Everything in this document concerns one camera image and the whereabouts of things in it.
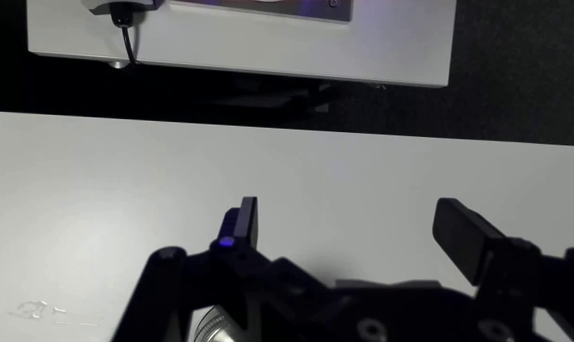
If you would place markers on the white wall cabinet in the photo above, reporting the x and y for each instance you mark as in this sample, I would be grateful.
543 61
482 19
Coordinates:
404 42

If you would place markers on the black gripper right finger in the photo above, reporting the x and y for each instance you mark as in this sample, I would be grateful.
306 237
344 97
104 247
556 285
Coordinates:
469 239

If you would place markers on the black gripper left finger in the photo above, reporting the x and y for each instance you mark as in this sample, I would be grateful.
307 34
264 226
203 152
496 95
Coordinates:
237 228

